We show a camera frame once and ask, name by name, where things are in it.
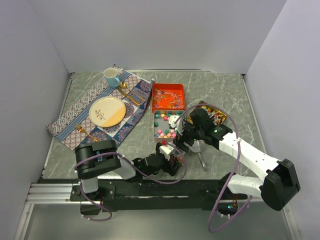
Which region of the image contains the orange candy tin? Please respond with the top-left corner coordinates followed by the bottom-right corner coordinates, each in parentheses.
top-left (151, 83), bottom-right (185, 113)

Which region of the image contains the aluminium frame rail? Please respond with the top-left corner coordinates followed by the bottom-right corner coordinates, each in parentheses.
top-left (25, 183), bottom-right (79, 205)

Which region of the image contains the gold knife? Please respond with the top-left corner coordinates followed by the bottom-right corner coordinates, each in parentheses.
top-left (117, 87), bottom-right (141, 106)

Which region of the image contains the pink star candy tin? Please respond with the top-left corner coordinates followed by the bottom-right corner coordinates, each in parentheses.
top-left (152, 109), bottom-right (185, 143)

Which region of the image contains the silver metal scoop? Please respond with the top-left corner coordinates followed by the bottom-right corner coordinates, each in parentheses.
top-left (190, 140), bottom-right (207, 171)

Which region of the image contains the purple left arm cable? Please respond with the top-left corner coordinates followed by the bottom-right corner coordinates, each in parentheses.
top-left (74, 143), bottom-right (188, 222)

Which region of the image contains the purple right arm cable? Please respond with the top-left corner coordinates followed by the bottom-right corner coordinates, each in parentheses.
top-left (174, 104), bottom-right (252, 233)

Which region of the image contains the cream floral plate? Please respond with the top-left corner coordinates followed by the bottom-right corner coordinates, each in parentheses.
top-left (88, 96), bottom-right (126, 128)

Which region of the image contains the patterned blue placemat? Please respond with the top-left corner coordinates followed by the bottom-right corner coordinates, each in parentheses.
top-left (47, 65), bottom-right (155, 151)

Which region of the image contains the blue white mug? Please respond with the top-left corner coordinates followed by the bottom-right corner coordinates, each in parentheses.
top-left (103, 67), bottom-right (121, 89)

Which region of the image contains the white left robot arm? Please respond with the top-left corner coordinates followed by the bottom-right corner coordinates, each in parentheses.
top-left (74, 140), bottom-right (185, 201)

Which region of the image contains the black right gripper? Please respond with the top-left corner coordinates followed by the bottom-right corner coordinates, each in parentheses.
top-left (172, 120), bottom-right (204, 154)

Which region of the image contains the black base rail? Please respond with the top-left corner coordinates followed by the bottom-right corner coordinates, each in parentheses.
top-left (69, 178), bottom-right (253, 218)

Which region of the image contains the gold spoon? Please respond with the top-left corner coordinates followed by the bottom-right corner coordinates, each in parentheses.
top-left (119, 81), bottom-right (145, 101)

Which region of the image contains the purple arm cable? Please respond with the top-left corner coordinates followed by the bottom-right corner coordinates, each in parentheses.
top-left (174, 104), bottom-right (252, 233)
top-left (74, 143), bottom-right (188, 222)

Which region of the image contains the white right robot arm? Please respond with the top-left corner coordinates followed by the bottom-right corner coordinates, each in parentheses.
top-left (169, 107), bottom-right (301, 211)

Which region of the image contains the clear glass jar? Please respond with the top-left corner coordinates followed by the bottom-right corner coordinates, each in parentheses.
top-left (170, 152), bottom-right (185, 170)

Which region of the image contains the gold lollipop tin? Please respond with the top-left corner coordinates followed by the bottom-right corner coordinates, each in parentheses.
top-left (199, 101), bottom-right (227, 126)

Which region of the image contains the gold fork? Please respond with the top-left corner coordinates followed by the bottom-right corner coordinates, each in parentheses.
top-left (74, 123), bottom-right (99, 142)

